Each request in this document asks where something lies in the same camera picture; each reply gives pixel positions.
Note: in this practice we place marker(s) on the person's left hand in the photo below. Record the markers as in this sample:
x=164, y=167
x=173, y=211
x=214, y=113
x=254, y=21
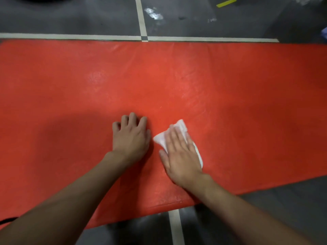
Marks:
x=131, y=142

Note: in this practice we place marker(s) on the person's right hand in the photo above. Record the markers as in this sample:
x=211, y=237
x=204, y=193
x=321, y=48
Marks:
x=181, y=160

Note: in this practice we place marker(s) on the white wet wipe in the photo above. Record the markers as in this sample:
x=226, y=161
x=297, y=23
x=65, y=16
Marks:
x=159, y=139

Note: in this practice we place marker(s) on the red mat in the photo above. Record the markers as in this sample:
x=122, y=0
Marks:
x=230, y=86

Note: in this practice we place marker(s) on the pale blue wipes pack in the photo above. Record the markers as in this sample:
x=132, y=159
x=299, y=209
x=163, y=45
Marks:
x=324, y=33

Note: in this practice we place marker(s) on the person's left forearm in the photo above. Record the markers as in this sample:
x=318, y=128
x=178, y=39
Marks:
x=58, y=206

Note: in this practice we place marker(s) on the person's right forearm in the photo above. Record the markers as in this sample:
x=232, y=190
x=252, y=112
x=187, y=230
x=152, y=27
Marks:
x=250, y=216

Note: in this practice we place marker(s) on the yellow tape strip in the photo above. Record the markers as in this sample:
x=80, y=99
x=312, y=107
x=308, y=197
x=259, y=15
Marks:
x=226, y=3

